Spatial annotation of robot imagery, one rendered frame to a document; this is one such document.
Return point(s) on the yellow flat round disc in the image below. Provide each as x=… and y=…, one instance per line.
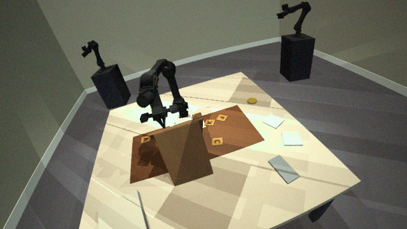
x=252, y=100

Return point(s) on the yellow tile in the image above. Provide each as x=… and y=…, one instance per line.
x=222, y=118
x=209, y=122
x=217, y=141

